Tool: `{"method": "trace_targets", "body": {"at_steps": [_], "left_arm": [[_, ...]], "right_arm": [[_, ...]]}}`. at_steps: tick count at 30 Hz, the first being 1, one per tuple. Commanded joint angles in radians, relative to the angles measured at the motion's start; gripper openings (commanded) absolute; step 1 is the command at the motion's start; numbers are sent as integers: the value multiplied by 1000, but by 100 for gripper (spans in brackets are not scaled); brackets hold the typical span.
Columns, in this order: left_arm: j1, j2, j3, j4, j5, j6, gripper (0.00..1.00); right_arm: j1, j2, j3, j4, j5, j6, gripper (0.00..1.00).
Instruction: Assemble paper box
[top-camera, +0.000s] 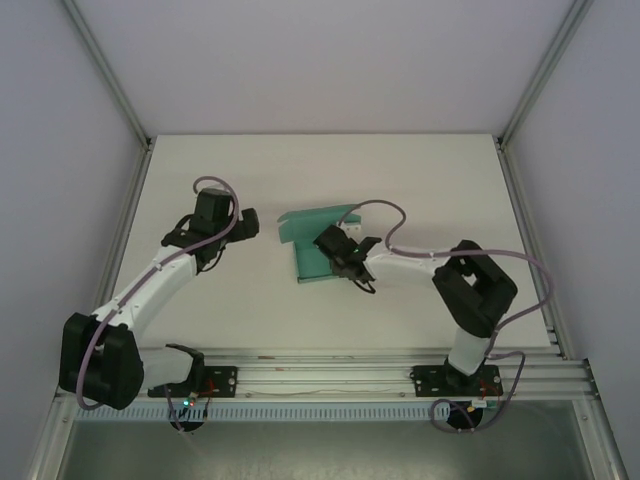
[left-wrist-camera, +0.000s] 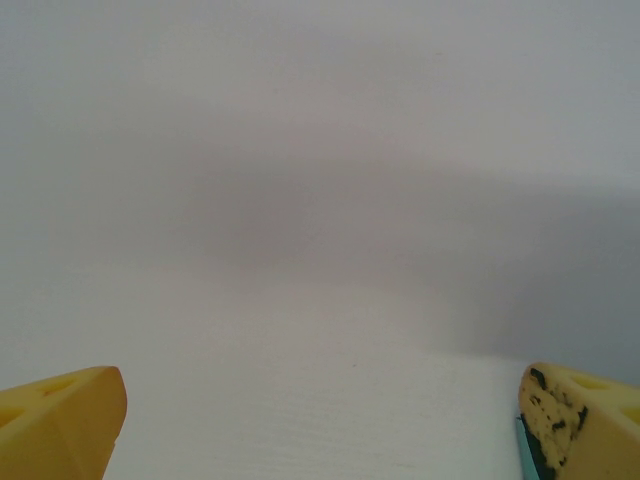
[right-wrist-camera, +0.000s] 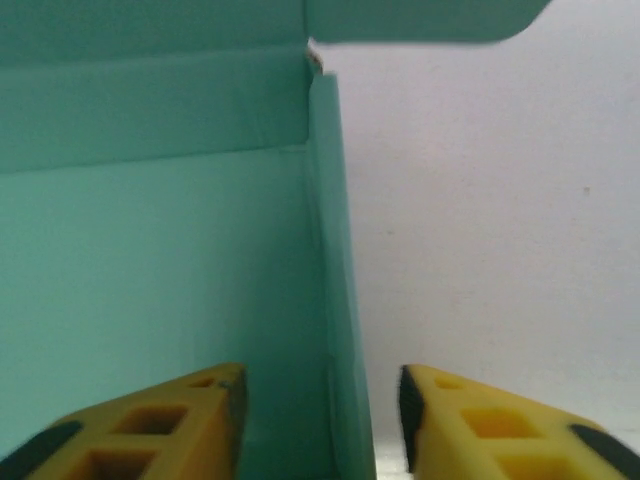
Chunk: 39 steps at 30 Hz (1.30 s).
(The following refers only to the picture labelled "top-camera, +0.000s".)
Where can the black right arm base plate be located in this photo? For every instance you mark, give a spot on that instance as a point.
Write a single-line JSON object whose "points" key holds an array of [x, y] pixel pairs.
{"points": [[425, 380]]}

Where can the small board with green LED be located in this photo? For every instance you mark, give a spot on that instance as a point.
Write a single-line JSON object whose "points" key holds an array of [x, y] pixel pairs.
{"points": [[189, 401]]}

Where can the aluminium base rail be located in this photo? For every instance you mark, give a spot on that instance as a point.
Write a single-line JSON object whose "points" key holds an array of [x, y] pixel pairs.
{"points": [[325, 372]]}

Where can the aluminium side rail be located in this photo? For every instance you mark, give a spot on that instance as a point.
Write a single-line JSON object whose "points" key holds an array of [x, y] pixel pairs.
{"points": [[520, 200], [132, 200]]}

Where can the small connector with yellow plug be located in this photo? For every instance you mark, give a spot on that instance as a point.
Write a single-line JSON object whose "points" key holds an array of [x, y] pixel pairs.
{"points": [[482, 403]]}

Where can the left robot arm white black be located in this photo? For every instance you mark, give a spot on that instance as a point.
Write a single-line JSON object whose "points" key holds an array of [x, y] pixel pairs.
{"points": [[150, 285]]}

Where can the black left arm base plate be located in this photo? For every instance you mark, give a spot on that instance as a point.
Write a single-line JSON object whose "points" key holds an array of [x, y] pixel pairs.
{"points": [[225, 377]]}

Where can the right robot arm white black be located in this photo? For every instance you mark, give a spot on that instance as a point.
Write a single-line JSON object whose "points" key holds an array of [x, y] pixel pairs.
{"points": [[470, 295]]}

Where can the teal paper box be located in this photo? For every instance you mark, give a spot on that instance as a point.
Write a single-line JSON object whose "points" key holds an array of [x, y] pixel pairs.
{"points": [[310, 260]]}

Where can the grey metal sheet panel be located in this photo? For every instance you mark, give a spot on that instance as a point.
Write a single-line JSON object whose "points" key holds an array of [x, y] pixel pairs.
{"points": [[325, 450]]}

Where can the aluminium frame post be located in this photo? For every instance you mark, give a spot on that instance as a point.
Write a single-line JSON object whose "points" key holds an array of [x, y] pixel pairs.
{"points": [[545, 65], [107, 65]]}

